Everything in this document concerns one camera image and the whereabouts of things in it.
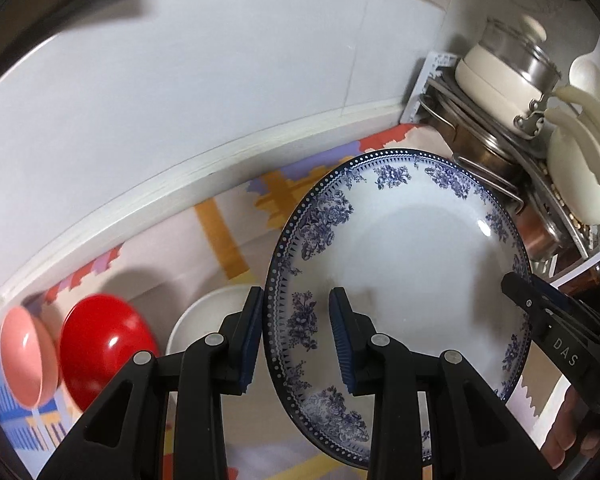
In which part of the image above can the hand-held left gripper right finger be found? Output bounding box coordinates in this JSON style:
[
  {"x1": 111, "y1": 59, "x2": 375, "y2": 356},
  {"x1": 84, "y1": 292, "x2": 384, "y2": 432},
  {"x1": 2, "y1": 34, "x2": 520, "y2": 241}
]
[{"x1": 328, "y1": 287, "x2": 546, "y2": 480}]

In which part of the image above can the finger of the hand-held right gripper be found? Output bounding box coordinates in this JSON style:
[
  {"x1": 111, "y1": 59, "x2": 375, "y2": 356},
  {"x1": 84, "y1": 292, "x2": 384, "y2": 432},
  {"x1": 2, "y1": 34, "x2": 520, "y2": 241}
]
[{"x1": 501, "y1": 271, "x2": 581, "y2": 328}]

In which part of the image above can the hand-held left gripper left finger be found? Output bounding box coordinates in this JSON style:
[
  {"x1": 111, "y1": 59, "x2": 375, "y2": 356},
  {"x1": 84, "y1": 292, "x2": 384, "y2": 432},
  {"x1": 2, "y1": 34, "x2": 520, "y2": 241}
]
[{"x1": 37, "y1": 286, "x2": 266, "y2": 480}]

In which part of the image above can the white bowl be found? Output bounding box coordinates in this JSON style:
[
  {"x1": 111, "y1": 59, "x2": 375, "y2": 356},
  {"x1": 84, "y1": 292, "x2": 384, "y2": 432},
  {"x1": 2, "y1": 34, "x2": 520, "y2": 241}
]
[{"x1": 166, "y1": 284, "x2": 266, "y2": 361}]

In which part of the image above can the blue floral plate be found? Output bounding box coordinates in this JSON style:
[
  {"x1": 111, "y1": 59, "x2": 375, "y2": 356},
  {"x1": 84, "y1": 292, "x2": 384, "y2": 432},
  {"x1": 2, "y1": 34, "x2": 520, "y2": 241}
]
[{"x1": 262, "y1": 148, "x2": 533, "y2": 471}]

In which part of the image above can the red and black bowl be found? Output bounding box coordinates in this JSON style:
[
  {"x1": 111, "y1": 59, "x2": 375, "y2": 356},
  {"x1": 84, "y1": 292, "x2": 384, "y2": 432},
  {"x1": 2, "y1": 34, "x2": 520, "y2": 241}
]
[{"x1": 59, "y1": 294, "x2": 161, "y2": 411}]

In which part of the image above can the pink bowl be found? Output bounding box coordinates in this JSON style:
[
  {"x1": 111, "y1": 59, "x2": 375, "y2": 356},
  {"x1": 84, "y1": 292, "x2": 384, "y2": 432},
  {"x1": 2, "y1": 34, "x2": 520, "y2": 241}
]
[{"x1": 0, "y1": 305, "x2": 61, "y2": 408}]

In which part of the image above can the person's right hand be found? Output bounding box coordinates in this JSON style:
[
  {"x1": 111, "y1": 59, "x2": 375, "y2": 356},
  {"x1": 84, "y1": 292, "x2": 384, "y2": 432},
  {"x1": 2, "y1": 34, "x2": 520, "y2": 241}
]
[{"x1": 540, "y1": 385, "x2": 600, "y2": 471}]

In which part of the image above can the steel pot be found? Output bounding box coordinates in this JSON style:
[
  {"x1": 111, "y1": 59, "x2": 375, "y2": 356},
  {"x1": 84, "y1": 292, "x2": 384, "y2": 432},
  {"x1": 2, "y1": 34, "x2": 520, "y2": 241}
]
[
  {"x1": 420, "y1": 77, "x2": 526, "y2": 201},
  {"x1": 510, "y1": 185, "x2": 566, "y2": 261}
]

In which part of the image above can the colourful patterned mat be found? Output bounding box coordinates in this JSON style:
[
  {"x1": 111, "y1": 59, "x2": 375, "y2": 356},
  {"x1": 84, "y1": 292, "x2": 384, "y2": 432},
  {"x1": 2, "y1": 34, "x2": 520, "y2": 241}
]
[{"x1": 0, "y1": 125, "x2": 571, "y2": 480}]

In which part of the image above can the cream kettle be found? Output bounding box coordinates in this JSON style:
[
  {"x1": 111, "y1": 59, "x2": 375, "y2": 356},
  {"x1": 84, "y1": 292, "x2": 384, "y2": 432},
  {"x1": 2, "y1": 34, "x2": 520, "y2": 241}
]
[{"x1": 545, "y1": 85, "x2": 600, "y2": 225}]

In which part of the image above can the cream pot with glass lid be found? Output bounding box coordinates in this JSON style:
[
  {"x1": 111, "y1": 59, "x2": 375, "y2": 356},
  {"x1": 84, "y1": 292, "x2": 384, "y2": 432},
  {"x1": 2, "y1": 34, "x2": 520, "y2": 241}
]
[{"x1": 454, "y1": 14, "x2": 563, "y2": 140}]

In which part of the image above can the white ladle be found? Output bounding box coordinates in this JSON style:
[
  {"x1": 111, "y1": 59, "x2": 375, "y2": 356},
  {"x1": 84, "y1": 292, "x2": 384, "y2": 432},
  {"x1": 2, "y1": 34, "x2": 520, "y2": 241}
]
[{"x1": 569, "y1": 30, "x2": 600, "y2": 103}]

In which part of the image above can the white pot rack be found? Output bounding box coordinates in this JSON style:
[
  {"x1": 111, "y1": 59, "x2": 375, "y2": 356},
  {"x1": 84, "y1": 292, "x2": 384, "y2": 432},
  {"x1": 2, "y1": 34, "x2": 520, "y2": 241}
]
[{"x1": 400, "y1": 50, "x2": 600, "y2": 281}]

